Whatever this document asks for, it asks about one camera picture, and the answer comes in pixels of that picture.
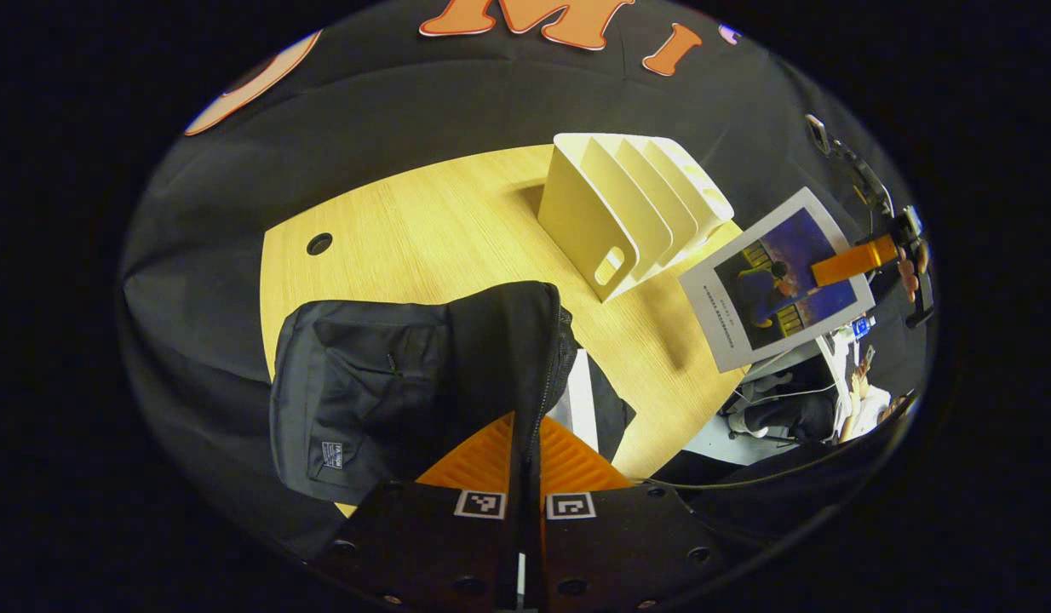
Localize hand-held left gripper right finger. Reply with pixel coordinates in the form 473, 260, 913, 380
538, 414, 749, 612

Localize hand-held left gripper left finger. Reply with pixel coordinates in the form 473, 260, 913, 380
307, 413, 524, 612

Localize blue picture cover book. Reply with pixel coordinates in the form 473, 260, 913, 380
679, 186, 876, 375

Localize black schoolbag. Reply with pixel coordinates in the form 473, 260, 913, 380
268, 280, 639, 505

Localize cream plastic bookshelf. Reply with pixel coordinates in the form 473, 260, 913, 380
537, 132, 736, 304

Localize black office chair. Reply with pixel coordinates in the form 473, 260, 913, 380
726, 390, 838, 445

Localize black backdrop cloth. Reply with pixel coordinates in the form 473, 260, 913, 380
121, 0, 927, 563

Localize black cable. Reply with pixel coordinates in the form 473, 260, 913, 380
653, 393, 920, 492

